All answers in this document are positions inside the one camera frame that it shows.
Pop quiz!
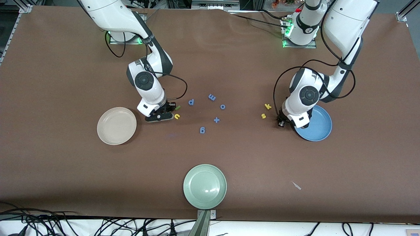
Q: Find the blue plate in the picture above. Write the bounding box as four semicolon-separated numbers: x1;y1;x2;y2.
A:
295;105;332;142

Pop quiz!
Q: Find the beige brown plate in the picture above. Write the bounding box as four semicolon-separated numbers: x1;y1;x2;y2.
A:
97;107;137;146

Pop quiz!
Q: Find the pale green plate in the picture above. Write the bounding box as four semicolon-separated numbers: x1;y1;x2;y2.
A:
183;164;227;210

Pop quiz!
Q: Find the brown table cover sheet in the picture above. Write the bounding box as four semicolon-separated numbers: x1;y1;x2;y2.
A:
0;6;420;224

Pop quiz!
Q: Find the grey metal background box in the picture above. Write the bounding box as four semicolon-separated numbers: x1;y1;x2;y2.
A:
192;0;240;10

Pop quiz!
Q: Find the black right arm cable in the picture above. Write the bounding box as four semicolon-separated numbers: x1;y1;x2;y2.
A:
104;31;188;101

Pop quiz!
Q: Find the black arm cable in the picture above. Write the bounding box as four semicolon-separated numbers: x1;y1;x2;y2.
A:
273;0;356;122
104;31;188;101

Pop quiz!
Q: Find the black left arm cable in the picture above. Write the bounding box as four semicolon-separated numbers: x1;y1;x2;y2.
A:
273;0;356;122

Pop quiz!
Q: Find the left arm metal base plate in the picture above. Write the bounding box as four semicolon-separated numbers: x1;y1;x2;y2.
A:
282;18;317;49

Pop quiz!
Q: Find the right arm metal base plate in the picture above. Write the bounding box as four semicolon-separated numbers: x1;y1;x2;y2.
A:
109;31;147;45

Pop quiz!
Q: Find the thin black base cable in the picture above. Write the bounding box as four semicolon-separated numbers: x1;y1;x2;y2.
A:
228;12;291;28
262;10;286;21

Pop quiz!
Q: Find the grey metal camera mount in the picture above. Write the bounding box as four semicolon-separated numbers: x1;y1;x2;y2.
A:
189;210;216;236

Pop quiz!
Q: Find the aluminium frame rail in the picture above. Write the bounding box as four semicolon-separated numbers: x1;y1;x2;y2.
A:
0;13;21;64
399;0;420;17

